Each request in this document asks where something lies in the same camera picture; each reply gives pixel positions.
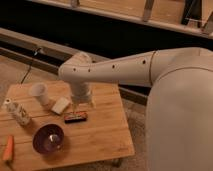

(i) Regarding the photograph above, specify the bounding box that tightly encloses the white bottle with label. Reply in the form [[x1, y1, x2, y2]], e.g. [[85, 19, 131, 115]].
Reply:
[[4, 98, 31, 126]]

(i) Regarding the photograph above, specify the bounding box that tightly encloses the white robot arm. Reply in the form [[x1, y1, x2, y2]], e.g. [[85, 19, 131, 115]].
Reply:
[[58, 47, 213, 171]]

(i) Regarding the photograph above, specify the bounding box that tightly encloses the white ceramic cup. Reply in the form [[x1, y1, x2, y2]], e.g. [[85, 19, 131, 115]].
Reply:
[[29, 83, 50, 106]]

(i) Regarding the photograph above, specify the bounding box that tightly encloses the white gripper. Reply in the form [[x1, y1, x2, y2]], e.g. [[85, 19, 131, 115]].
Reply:
[[70, 83, 92, 107]]

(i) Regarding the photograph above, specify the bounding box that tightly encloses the dark purple bowl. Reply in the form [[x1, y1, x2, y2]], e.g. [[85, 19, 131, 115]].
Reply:
[[32, 124, 64, 155]]

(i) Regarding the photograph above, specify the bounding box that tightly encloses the orange pepper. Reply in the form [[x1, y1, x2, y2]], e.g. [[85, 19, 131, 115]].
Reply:
[[2, 135, 14, 162]]

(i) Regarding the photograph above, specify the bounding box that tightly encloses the cream sponge block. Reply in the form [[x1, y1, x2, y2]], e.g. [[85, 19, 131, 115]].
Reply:
[[51, 97, 70, 115]]

